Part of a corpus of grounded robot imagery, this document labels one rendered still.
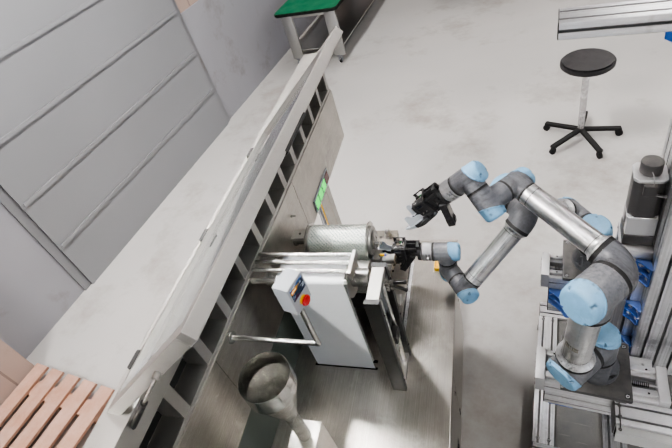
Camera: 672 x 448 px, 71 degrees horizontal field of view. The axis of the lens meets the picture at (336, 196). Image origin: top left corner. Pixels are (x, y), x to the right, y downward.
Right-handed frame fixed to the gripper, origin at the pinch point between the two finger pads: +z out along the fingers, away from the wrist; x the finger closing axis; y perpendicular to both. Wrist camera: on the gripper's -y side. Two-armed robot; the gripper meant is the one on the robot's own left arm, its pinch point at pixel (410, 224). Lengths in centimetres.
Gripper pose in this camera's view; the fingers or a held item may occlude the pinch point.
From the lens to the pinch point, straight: 172.4
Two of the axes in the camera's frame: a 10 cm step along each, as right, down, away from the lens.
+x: -2.1, 6.8, -7.1
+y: -8.0, -5.4, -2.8
